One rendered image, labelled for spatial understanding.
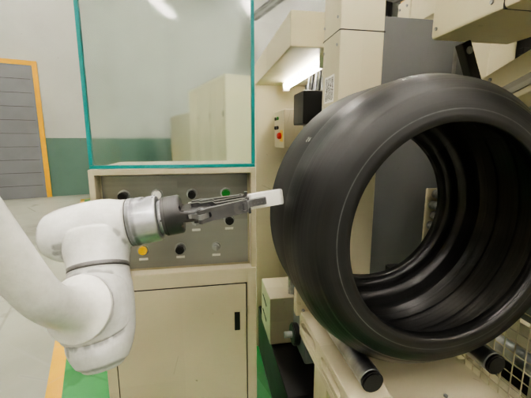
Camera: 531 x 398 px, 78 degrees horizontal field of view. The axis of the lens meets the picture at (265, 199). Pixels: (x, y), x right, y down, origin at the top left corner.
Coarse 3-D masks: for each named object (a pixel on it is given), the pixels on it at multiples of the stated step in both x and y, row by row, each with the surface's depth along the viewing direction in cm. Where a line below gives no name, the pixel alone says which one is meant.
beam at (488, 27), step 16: (448, 0) 84; (464, 0) 79; (480, 0) 74; (496, 0) 70; (512, 0) 66; (528, 0) 64; (448, 16) 84; (464, 16) 79; (480, 16) 74; (496, 16) 73; (512, 16) 73; (528, 16) 73; (432, 32) 90; (448, 32) 85; (464, 32) 84; (480, 32) 84; (496, 32) 84; (512, 32) 84; (528, 32) 84
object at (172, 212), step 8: (160, 200) 61; (168, 200) 61; (176, 200) 61; (160, 208) 60; (168, 208) 60; (176, 208) 60; (184, 208) 62; (192, 208) 61; (200, 208) 61; (160, 216) 59; (168, 216) 59; (176, 216) 60; (184, 216) 60; (168, 224) 60; (176, 224) 60; (184, 224) 63; (168, 232) 61; (176, 232) 61
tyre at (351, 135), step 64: (320, 128) 64; (384, 128) 55; (448, 128) 85; (512, 128) 58; (320, 192) 56; (448, 192) 91; (512, 192) 79; (320, 256) 57; (448, 256) 93; (512, 256) 78; (320, 320) 64; (384, 320) 84; (448, 320) 79; (512, 320) 67
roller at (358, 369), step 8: (336, 344) 76; (344, 344) 73; (344, 352) 72; (352, 352) 70; (352, 360) 68; (360, 360) 67; (368, 360) 67; (352, 368) 68; (360, 368) 66; (368, 368) 65; (376, 368) 65; (360, 376) 64; (368, 376) 63; (376, 376) 64; (360, 384) 64; (368, 384) 64; (376, 384) 64
